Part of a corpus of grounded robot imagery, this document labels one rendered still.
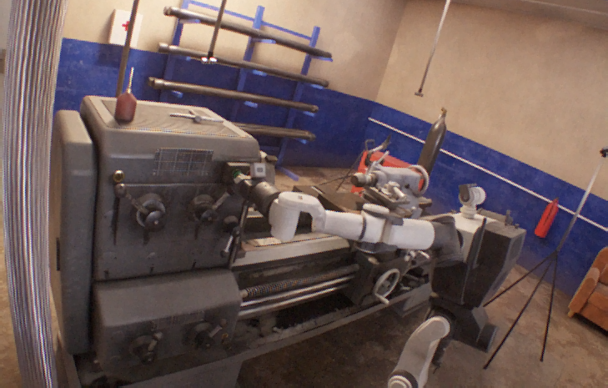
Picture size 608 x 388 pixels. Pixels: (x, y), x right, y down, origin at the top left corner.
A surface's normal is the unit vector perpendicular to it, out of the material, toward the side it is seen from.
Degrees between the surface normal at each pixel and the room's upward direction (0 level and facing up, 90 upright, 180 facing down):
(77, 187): 90
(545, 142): 90
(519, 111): 90
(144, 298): 32
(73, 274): 90
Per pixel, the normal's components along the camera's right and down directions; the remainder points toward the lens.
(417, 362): -0.68, 0.05
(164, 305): 0.54, -0.55
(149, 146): 0.61, -0.35
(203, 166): 0.59, 0.41
